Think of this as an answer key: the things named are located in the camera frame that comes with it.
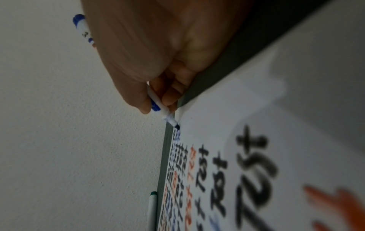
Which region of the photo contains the person's right hand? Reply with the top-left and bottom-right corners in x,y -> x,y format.
80,0 -> 259,115

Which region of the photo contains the blue and white marker pen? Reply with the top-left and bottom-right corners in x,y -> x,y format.
72,14 -> 181,131

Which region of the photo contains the green and white marker pen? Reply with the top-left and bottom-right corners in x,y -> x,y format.
145,191 -> 158,231

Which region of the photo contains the whiteboard with dark frame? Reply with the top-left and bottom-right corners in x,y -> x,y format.
156,0 -> 365,231

